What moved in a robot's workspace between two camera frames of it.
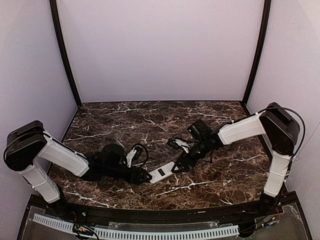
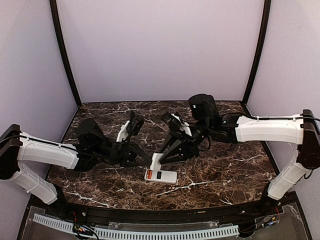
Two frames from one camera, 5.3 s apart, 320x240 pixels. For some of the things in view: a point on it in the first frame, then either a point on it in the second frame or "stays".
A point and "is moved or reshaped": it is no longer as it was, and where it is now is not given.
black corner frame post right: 262,38 stays
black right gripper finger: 180,164 -> 170,152
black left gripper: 132,175 -> 122,153
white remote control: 162,173 is moved or reshaped
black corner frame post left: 62,47 stays
